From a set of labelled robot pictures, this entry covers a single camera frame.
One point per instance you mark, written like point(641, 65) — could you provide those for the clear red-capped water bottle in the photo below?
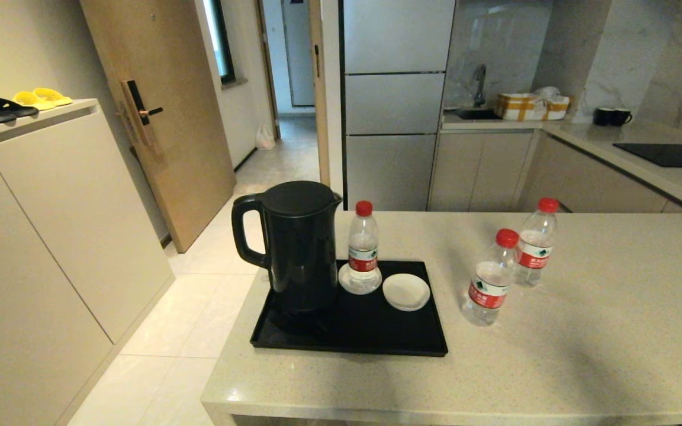
point(363, 242)
point(488, 284)
point(535, 248)

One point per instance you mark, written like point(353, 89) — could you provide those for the black electric kettle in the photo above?
point(299, 254)

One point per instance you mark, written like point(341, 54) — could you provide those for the white round saucer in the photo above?
point(406, 291)
point(360, 289)

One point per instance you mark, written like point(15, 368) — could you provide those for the white plastic bag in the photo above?
point(264, 138)

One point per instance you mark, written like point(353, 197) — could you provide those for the black rectangular serving tray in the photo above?
point(347, 331)

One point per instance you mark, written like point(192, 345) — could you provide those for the silver refrigerator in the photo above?
point(397, 100)

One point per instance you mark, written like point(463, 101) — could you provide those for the beige kitchen base cabinet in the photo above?
point(477, 168)

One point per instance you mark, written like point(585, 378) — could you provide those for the white hallway door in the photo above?
point(299, 59)

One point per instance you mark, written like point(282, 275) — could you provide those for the dark kitchen sink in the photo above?
point(477, 113)

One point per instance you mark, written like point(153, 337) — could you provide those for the chrome kitchen faucet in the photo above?
point(481, 80)

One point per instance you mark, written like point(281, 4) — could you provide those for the large yellow plaid storage box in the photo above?
point(518, 106)

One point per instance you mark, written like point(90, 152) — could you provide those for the dark framed window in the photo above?
point(221, 41)

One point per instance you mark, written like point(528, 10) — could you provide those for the wooden entrance door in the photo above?
point(169, 59)

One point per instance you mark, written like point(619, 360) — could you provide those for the white crumpled cloth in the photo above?
point(548, 92)

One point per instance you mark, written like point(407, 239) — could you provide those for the small yellow plaid storage box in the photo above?
point(557, 109)

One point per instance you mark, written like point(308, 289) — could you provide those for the black mug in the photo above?
point(601, 116)
point(620, 117)

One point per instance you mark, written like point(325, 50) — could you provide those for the beige shoe cabinet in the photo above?
point(51, 236)

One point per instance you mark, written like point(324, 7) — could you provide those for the yellow slipper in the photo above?
point(54, 96)
point(33, 100)

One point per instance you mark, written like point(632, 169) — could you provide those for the black induction cooktop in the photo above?
point(672, 155)

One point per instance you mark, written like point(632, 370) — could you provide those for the wooden door frame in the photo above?
point(319, 118)

